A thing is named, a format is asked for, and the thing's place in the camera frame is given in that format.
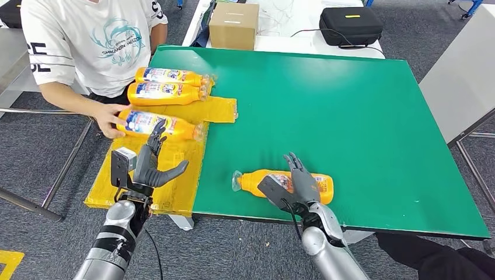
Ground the light grey table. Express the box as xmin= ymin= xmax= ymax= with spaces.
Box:
xmin=419 ymin=4 xmax=495 ymax=215

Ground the dark blue folder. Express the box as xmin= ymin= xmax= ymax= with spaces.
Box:
xmin=191 ymin=0 xmax=217 ymax=48

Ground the person's right hand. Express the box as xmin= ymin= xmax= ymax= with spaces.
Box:
xmin=93 ymin=103 xmax=133 ymax=140

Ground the white table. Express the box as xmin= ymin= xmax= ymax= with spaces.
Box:
xmin=182 ymin=0 xmax=386 ymax=60

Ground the black table cable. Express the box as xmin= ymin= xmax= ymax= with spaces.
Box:
xmin=291 ymin=29 xmax=386 ymax=59

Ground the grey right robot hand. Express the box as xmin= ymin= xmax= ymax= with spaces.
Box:
xmin=283 ymin=152 xmax=322 ymax=205

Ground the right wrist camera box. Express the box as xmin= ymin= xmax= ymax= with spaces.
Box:
xmin=257 ymin=174 xmax=298 ymax=211

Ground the person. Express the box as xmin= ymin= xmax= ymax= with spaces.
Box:
xmin=20 ymin=0 xmax=169 ymax=140

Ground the yellow taped mat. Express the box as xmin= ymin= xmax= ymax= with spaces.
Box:
xmin=84 ymin=75 xmax=239 ymax=217

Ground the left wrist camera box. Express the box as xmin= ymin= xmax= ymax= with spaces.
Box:
xmin=110 ymin=146 xmax=138 ymax=189

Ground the steel frame table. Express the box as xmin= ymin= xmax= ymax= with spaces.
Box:
xmin=0 ymin=27 xmax=105 ymax=223

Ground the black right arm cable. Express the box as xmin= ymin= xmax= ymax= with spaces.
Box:
xmin=280 ymin=198 xmax=303 ymax=240

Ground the green table mat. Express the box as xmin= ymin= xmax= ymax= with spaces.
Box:
xmin=148 ymin=45 xmax=491 ymax=240

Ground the white table leg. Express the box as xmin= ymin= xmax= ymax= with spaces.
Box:
xmin=168 ymin=213 xmax=196 ymax=232
xmin=342 ymin=230 xmax=374 ymax=245

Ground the black carrying case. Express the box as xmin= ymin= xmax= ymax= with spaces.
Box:
xmin=319 ymin=6 xmax=385 ymax=48
xmin=0 ymin=0 xmax=22 ymax=30

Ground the cardboard box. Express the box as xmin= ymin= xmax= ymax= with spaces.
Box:
xmin=209 ymin=2 xmax=260 ymax=51

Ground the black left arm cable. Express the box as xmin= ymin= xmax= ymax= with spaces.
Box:
xmin=144 ymin=227 xmax=164 ymax=280

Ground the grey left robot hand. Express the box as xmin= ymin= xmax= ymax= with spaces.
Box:
xmin=133 ymin=118 xmax=190 ymax=189

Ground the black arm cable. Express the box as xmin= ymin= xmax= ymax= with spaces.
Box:
xmin=280 ymin=198 xmax=303 ymax=240
xmin=144 ymin=227 xmax=164 ymax=280

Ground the black fabric object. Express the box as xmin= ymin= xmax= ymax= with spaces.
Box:
xmin=375 ymin=232 xmax=495 ymax=280

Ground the orange detergent bottle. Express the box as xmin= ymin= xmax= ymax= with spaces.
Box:
xmin=134 ymin=67 xmax=214 ymax=88
xmin=116 ymin=108 xmax=205 ymax=142
xmin=127 ymin=82 xmax=211 ymax=107
xmin=231 ymin=169 xmax=334 ymax=205

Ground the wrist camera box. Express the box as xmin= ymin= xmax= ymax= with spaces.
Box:
xmin=257 ymin=174 xmax=298 ymax=211
xmin=110 ymin=146 xmax=138 ymax=189

